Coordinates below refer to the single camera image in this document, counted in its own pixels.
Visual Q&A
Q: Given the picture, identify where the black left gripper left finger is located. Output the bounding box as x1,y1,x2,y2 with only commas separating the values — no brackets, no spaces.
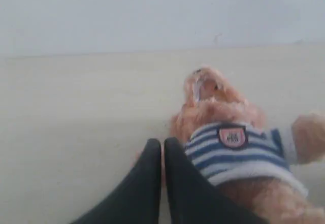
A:
73,138,161,224

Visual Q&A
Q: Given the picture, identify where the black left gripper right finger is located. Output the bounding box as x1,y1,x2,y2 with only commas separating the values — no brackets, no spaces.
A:
164,137,264,224

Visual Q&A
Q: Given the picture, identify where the plush teddy bear striped sweater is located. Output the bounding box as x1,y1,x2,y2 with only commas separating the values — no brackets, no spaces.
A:
170,67,324,223

